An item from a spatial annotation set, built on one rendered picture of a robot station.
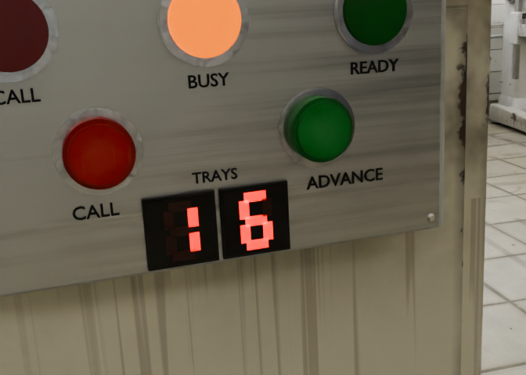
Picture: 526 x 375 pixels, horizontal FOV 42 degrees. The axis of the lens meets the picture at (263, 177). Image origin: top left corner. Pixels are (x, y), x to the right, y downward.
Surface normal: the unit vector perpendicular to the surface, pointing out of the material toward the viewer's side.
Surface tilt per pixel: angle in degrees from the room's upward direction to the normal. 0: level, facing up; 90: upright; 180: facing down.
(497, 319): 0
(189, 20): 90
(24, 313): 90
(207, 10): 90
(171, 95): 90
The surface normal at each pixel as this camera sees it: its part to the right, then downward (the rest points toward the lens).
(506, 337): -0.05, -0.97
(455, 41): 0.29, 0.22
